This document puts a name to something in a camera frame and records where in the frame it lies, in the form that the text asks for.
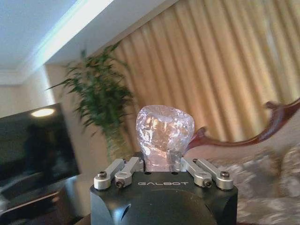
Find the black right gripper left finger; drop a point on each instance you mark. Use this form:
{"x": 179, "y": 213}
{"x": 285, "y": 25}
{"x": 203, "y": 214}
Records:
{"x": 122, "y": 170}

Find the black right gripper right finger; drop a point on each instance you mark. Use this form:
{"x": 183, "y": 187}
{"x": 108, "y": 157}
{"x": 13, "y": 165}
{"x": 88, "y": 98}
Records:
{"x": 206, "y": 173}

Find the crushed clear plastic bottle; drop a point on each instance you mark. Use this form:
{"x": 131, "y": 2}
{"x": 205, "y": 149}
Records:
{"x": 164, "y": 136}

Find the patterned sofa with wooden trim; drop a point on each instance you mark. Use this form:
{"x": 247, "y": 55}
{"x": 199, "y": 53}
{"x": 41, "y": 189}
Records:
{"x": 257, "y": 168}

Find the green potted bamboo plant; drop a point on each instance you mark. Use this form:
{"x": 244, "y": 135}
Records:
{"x": 103, "y": 93}

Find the dark television cabinet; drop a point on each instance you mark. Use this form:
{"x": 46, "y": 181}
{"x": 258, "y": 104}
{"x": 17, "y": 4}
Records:
{"x": 39, "y": 201}

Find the black flat screen television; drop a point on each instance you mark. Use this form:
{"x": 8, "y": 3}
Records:
{"x": 35, "y": 147}

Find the beige pleated curtain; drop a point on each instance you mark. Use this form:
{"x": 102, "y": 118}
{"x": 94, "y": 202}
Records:
{"x": 211, "y": 70}

